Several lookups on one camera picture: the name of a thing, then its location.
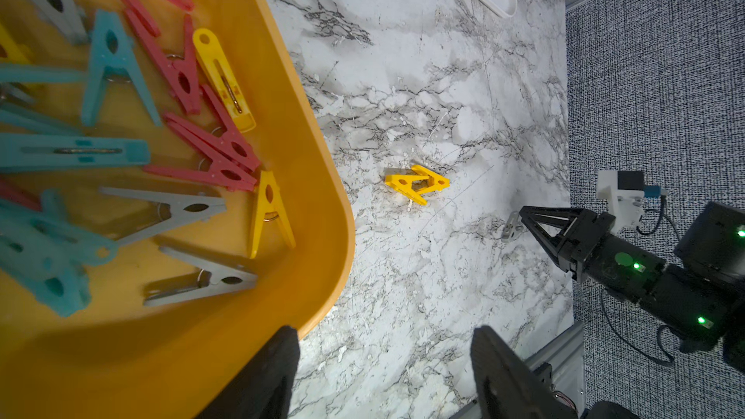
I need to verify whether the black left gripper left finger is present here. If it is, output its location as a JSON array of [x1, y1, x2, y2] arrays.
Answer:
[[197, 326, 301, 419]]

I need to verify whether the teal clothespin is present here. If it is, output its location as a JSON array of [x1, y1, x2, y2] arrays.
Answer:
[[0, 63, 85, 85], [81, 10, 162, 127], [1, 133, 151, 173], [1, 199, 118, 273], [1, 223, 91, 317]]

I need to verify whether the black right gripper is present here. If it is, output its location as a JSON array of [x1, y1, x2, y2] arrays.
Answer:
[[519, 206, 665, 303]]

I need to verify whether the yellow plastic storage box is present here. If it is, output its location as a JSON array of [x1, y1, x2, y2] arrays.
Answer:
[[1, 0, 354, 418]]

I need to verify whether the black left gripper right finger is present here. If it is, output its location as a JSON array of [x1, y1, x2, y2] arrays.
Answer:
[[471, 326, 570, 419]]

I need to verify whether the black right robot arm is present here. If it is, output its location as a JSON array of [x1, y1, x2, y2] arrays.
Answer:
[[519, 202, 744, 371]]

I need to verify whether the yellow clothespin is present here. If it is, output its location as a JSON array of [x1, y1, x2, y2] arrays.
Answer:
[[0, 23, 33, 65], [385, 174, 429, 206], [192, 28, 257, 133], [248, 171, 296, 259], [411, 165, 450, 195]]

